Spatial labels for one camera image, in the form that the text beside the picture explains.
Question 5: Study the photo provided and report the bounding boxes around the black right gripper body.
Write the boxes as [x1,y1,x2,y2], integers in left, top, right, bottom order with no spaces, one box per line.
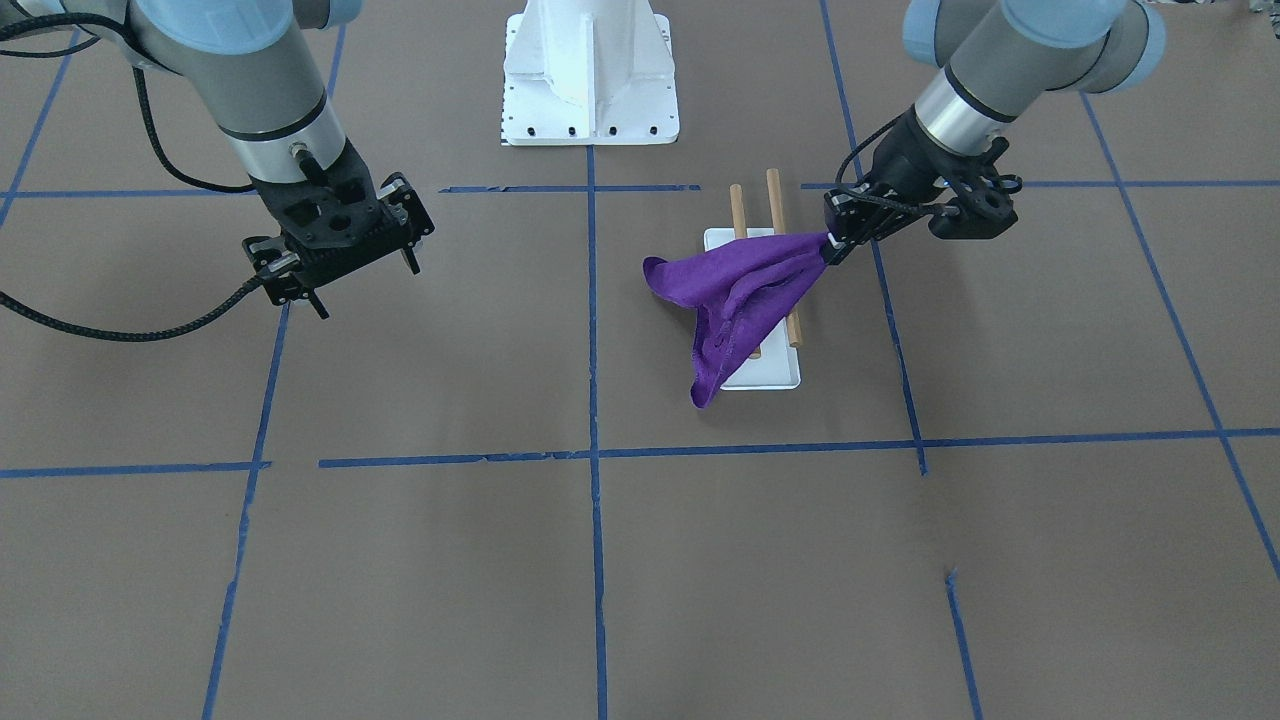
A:
[255,141,401,265]

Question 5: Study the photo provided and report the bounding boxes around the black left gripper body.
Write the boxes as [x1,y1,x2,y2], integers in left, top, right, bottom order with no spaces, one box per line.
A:
[861,110,951,217]

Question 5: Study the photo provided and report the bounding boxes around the purple microfiber towel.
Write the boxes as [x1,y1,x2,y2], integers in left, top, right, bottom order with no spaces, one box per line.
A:
[643,232,829,409]

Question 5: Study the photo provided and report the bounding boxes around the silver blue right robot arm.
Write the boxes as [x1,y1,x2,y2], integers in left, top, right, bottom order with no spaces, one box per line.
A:
[3,1,435,343]

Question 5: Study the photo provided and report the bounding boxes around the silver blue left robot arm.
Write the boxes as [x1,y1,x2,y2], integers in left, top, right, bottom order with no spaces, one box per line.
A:
[820,1,1167,265]

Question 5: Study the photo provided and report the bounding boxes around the lower wooden rack rod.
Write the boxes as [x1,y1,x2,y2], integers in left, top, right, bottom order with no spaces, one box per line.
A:
[730,184,763,360]

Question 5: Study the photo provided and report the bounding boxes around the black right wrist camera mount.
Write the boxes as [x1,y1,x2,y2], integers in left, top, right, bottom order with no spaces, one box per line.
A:
[255,170,384,251]

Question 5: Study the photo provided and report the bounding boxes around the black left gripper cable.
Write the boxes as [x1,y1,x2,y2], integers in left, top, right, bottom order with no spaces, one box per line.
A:
[835,111,911,191]

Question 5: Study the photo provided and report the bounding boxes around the black braided cable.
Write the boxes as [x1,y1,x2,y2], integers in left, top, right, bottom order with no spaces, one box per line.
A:
[0,10,301,343]

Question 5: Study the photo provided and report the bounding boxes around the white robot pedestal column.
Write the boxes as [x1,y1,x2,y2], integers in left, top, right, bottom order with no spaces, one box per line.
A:
[500,1,681,147]

